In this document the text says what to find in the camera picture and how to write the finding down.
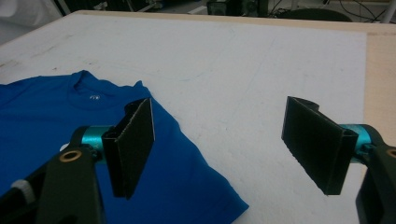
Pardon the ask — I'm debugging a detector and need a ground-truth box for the white felt mat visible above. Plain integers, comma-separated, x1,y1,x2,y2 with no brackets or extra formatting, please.
0,13,368,224

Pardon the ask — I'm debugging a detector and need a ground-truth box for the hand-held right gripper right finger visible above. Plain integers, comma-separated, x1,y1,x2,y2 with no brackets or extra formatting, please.
281,95,374,196

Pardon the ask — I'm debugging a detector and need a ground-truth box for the blue t-shirt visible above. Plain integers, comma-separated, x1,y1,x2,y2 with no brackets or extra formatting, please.
0,69,250,224

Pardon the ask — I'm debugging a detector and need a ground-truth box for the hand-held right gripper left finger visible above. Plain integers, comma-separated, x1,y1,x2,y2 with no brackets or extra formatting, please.
81,97,156,200

